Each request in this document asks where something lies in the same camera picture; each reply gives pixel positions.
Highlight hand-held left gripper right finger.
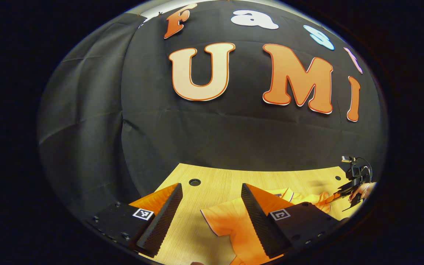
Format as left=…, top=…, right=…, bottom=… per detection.
left=241, top=183, right=348, bottom=259

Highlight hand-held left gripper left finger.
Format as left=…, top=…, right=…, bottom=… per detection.
left=91, top=183, right=185, bottom=258

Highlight orange T-shirt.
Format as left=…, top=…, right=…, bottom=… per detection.
left=200, top=188, right=332, bottom=265

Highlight black backdrop cloth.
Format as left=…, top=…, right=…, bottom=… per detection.
left=37, top=0, right=388, bottom=229

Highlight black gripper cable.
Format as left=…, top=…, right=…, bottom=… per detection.
left=356, top=157, right=373, bottom=183

